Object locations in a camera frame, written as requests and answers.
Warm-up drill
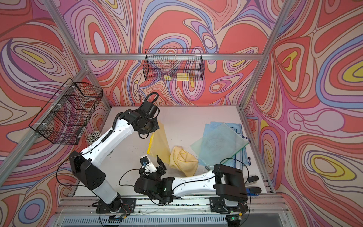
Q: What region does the yellow document bag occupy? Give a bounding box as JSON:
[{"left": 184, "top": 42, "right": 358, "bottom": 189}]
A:
[{"left": 147, "top": 123, "right": 171, "bottom": 165}]

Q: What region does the yellow wiping cloth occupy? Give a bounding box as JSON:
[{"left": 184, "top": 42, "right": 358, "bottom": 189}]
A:
[{"left": 169, "top": 146, "right": 199, "bottom": 177}]

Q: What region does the green zip document bag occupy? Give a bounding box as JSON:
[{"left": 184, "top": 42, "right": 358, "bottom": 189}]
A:
[{"left": 190, "top": 123, "right": 249, "bottom": 170}]

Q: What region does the light blue mesh document bag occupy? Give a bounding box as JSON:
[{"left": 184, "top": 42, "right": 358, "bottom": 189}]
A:
[{"left": 210, "top": 122, "right": 250, "bottom": 168}]

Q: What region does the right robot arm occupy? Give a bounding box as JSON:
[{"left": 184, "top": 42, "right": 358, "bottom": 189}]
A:
[{"left": 134, "top": 156, "right": 249, "bottom": 207}]

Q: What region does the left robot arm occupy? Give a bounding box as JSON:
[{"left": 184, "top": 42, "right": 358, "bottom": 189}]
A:
[{"left": 69, "top": 92, "right": 160, "bottom": 212}]

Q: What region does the clear pencil holder cup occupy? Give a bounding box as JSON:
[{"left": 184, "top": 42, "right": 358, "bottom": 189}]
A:
[{"left": 87, "top": 131, "right": 102, "bottom": 145}]

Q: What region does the yellow sponge in basket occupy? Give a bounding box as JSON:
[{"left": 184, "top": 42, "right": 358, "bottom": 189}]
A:
[{"left": 163, "top": 73, "right": 190, "bottom": 81}]

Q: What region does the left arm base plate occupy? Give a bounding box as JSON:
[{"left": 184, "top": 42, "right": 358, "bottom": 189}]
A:
[{"left": 96, "top": 198, "right": 136, "bottom": 214}]

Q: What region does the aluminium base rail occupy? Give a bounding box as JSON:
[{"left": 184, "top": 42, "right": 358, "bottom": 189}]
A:
[{"left": 49, "top": 194, "right": 297, "bottom": 227}]

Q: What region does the black wire basket back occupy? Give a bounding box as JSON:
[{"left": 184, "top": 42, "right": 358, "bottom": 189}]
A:
[{"left": 142, "top": 48, "right": 205, "bottom": 81}]

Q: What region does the black wire basket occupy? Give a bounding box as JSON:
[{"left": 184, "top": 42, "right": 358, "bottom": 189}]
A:
[
  {"left": 28, "top": 78, "right": 103, "bottom": 145},
  {"left": 142, "top": 48, "right": 205, "bottom": 81}
]

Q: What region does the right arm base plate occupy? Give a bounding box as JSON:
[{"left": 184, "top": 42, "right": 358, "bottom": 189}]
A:
[{"left": 209, "top": 197, "right": 249, "bottom": 214}]

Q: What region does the black wire basket left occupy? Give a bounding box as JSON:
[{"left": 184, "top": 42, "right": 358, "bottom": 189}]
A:
[{"left": 28, "top": 78, "right": 103, "bottom": 145}]

